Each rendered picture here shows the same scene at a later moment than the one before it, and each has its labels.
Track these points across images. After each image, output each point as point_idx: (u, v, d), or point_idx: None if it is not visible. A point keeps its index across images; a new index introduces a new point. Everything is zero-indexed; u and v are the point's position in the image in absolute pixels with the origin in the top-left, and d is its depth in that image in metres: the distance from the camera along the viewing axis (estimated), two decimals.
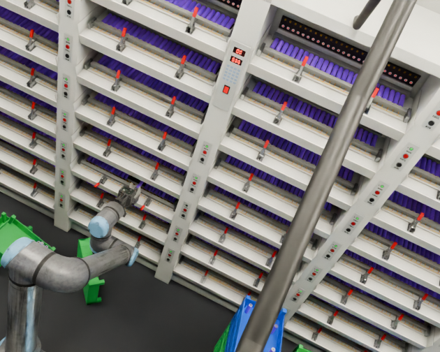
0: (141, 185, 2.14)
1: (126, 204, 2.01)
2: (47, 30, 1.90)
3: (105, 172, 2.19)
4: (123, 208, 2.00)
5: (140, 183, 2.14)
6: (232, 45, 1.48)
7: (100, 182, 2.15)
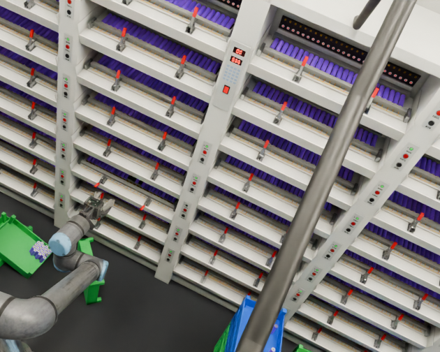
0: (144, 183, 2.20)
1: (92, 217, 1.85)
2: (47, 30, 1.90)
3: (105, 172, 2.19)
4: (90, 221, 1.85)
5: (143, 181, 2.20)
6: (232, 45, 1.48)
7: (100, 182, 2.15)
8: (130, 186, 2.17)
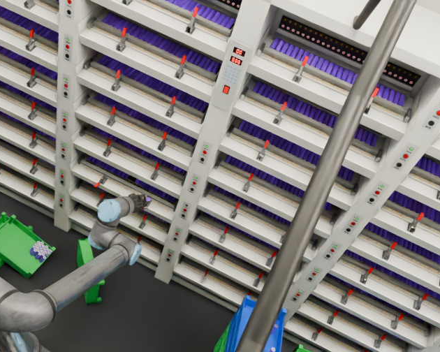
0: (144, 183, 2.20)
1: None
2: (47, 30, 1.90)
3: (105, 172, 2.19)
4: None
5: (143, 181, 2.20)
6: (232, 45, 1.48)
7: (100, 182, 2.15)
8: (130, 186, 2.17)
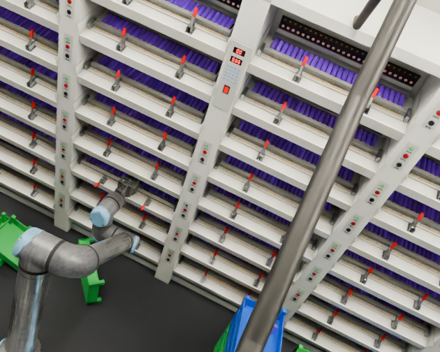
0: (144, 183, 2.20)
1: (125, 195, 2.07)
2: (47, 30, 1.90)
3: (105, 172, 2.19)
4: None
5: (143, 181, 2.20)
6: (232, 45, 1.48)
7: (100, 182, 2.15)
8: None
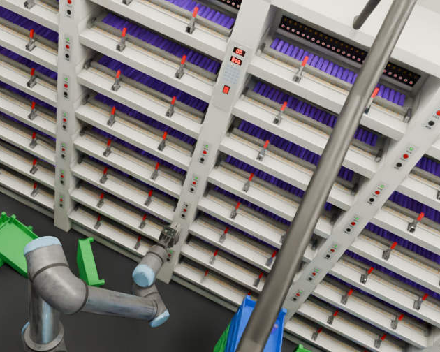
0: None
1: (167, 246, 1.91)
2: (47, 30, 1.90)
3: (107, 169, 2.20)
4: None
5: None
6: (232, 45, 1.48)
7: (104, 175, 2.16)
8: (133, 183, 2.18)
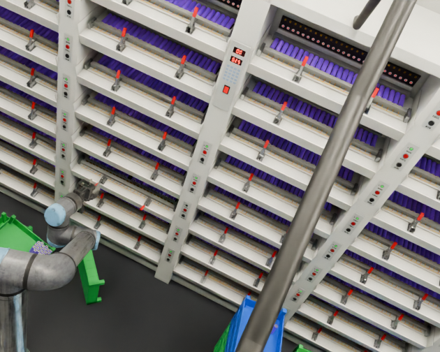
0: None
1: (84, 198, 2.00)
2: (47, 30, 1.90)
3: (105, 172, 2.19)
4: (82, 202, 2.00)
5: None
6: (232, 45, 1.48)
7: (100, 182, 2.15)
8: (130, 186, 2.17)
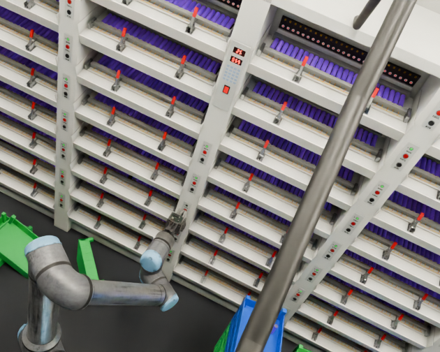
0: None
1: (174, 232, 1.92)
2: (47, 30, 1.90)
3: (107, 169, 2.20)
4: None
5: None
6: (232, 45, 1.48)
7: (104, 175, 2.16)
8: (133, 183, 2.18)
